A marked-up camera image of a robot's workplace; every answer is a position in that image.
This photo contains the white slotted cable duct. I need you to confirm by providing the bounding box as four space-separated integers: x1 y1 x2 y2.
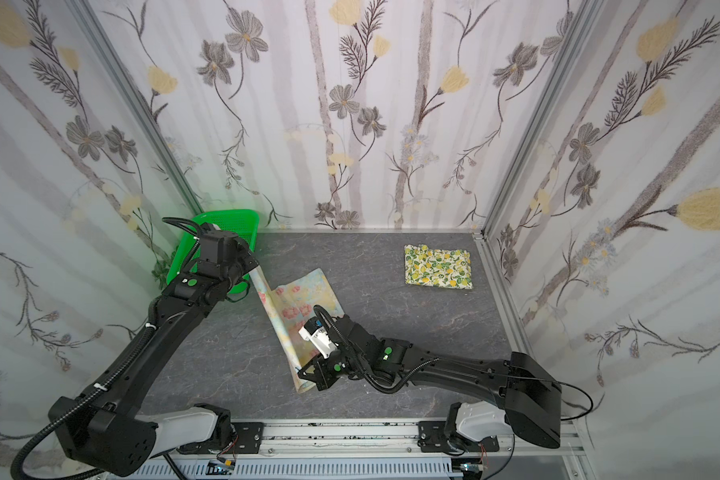
104 458 463 480

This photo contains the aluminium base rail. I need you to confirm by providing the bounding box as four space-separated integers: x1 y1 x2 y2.
95 416 586 463

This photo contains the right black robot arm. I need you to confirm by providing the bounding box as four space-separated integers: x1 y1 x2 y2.
298 307 562 449

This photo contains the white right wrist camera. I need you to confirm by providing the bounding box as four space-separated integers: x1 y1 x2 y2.
299 325 337 359

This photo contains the green plastic basket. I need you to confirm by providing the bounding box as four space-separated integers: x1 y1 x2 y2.
165 209 260 283

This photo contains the pastel floral skirt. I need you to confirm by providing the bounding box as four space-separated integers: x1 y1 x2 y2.
250 267 344 394

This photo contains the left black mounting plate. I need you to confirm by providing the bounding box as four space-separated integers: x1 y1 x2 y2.
230 422 265 455

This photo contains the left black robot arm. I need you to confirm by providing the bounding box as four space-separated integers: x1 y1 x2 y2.
10 224 259 479

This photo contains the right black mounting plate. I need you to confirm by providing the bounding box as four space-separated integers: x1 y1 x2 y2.
417 420 459 454

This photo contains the lemon print yellow skirt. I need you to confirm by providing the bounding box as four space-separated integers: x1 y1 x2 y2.
404 245 473 290

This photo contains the black mounting plate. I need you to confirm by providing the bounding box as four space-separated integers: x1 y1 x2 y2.
230 422 265 455
417 420 459 454

